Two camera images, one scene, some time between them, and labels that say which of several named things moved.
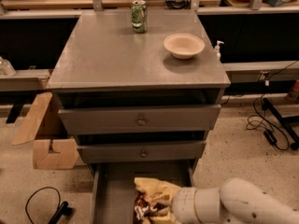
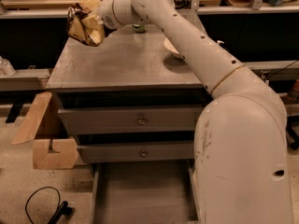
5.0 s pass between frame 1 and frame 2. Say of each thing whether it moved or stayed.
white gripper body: moved
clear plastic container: stayed
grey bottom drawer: stayed
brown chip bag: moved
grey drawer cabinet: stayed
